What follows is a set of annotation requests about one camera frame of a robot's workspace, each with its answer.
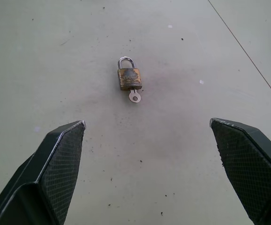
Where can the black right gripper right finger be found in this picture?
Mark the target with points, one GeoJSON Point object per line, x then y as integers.
{"type": "Point", "coordinates": [250, 168]}

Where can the worn brass padlock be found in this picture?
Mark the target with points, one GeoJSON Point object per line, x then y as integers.
{"type": "Point", "coordinates": [129, 75]}

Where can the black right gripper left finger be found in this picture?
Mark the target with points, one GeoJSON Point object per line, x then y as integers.
{"type": "Point", "coordinates": [44, 178]}

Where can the small silver key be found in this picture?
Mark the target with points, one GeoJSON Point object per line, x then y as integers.
{"type": "Point", "coordinates": [134, 96]}

